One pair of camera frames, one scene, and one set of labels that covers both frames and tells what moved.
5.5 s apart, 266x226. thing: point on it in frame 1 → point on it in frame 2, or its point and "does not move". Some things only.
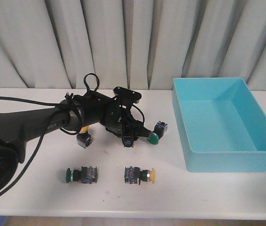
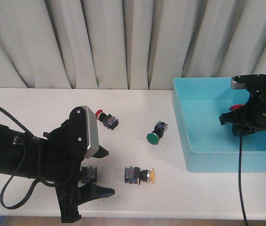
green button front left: x=87 y=175 does not move
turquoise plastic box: x=221 y=127 does not move
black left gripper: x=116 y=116 → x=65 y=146
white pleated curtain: x=131 y=44 does not move
